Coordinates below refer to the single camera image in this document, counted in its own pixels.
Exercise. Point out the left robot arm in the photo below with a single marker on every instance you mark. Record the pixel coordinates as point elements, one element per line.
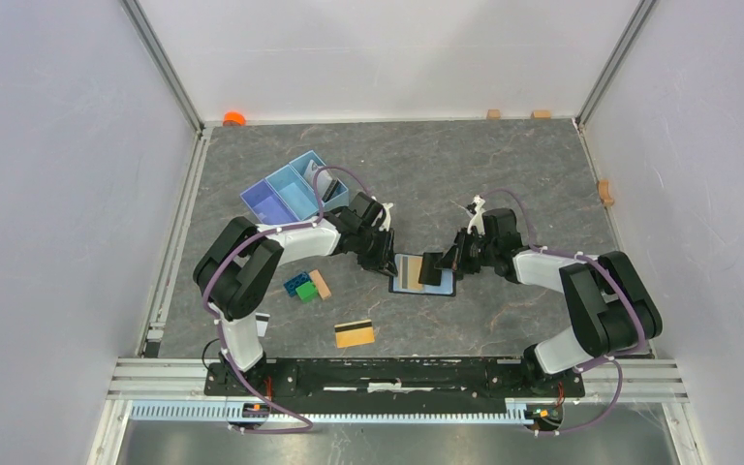
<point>237,269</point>

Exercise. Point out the aluminium frame rail left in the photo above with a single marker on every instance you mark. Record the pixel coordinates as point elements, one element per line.
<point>109,437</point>

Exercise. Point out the wooden arch block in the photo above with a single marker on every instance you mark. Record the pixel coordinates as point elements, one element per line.
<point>604,192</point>

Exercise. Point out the blue toy brick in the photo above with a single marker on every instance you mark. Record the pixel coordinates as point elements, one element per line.
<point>293,283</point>

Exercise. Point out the wooden block back right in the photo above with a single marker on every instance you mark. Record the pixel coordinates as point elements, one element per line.
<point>541,114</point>

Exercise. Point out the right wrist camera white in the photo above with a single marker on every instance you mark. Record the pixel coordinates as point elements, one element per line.
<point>476,211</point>

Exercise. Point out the light blue bin with cards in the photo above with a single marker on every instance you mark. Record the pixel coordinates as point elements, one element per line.
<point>341,198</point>

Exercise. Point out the purple plastic bin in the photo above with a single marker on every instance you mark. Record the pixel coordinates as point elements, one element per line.
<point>266,204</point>

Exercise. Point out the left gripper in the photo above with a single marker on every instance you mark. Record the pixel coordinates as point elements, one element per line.
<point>384,262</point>

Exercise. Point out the orange round object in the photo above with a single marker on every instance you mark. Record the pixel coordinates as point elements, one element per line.
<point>233,118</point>

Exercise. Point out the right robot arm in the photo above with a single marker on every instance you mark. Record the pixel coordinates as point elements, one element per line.
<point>609,308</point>

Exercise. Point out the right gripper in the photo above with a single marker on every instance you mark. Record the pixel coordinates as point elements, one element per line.
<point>461,240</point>

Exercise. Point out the dark credit card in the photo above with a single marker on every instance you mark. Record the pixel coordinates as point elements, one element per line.
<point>430,268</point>

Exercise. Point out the black card holder wallet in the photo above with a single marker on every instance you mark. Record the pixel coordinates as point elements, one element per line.
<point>396,284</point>

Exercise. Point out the light blue middle bin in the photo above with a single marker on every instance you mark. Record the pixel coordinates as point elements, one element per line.
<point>294,192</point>

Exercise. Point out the green toy brick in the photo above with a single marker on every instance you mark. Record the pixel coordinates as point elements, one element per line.
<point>307,291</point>

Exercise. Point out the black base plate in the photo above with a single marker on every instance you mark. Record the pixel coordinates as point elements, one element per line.
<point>406,385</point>

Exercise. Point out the silver credit card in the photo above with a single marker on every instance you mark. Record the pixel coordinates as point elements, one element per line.
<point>262,321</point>

